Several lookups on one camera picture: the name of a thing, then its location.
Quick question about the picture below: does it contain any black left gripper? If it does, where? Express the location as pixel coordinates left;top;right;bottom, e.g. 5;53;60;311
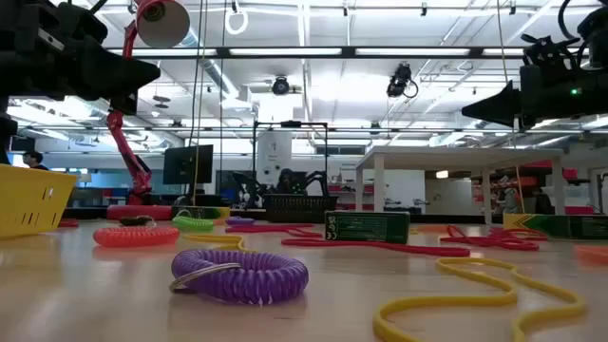
0;24;162;115

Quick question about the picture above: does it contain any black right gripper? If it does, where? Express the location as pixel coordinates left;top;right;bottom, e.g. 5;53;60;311
461;66;608;129

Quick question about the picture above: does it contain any yellow green crayon box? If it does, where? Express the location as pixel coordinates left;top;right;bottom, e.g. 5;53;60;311
502;213;608;241
171;205;232;222
324;210;411;245

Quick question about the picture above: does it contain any black coil wristband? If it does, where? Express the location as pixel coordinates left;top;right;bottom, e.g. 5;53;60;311
118;215;156;227

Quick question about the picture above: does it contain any yellow plastic basket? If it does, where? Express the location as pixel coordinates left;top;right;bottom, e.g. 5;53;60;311
0;163;78;238

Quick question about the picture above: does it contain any orange coil wristband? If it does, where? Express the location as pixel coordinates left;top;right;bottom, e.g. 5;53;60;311
92;225;181;248

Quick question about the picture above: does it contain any green coil wristband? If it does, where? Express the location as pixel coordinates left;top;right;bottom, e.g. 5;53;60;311
171;209;216;233

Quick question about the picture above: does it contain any black plastic basket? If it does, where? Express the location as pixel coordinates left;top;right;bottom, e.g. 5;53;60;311
262;193;339;224

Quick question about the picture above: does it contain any red desk lamp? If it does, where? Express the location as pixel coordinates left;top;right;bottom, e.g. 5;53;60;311
106;0;191;220

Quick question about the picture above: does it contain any black office chair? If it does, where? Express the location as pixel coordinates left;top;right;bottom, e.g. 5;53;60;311
531;187;555;216

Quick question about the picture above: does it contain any red storage shelf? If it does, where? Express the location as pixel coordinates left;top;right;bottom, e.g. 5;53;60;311
472;160;598;216

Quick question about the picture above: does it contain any white metal shelf riser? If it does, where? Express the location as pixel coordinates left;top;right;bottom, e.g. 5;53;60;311
354;145;567;232

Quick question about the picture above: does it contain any black computer monitor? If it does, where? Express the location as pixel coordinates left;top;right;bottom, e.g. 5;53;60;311
162;144;215;186

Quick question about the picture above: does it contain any person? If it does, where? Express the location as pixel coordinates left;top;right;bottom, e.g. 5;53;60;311
276;167;308;196
22;150;50;171

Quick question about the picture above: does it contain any black overhead light beam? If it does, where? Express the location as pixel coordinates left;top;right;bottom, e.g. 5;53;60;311
106;45;608;61

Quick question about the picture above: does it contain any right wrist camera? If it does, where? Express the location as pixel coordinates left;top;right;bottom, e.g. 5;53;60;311
520;32;583;72

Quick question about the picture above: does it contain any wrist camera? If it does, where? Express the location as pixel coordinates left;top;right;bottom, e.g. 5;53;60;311
520;32;583;72
56;2;109;47

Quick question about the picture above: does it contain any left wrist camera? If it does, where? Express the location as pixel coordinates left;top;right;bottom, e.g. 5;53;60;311
56;2;109;47

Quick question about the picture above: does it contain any black camera with cable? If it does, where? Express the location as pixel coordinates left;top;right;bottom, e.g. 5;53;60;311
386;62;420;100

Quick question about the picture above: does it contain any white hanging ring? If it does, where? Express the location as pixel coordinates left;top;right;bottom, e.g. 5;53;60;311
224;8;250;36

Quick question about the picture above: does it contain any black table edge rail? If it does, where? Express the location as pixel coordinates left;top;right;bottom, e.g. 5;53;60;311
61;205;505;225

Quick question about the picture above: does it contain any black round camera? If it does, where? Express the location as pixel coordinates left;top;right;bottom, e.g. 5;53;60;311
271;75;291;96

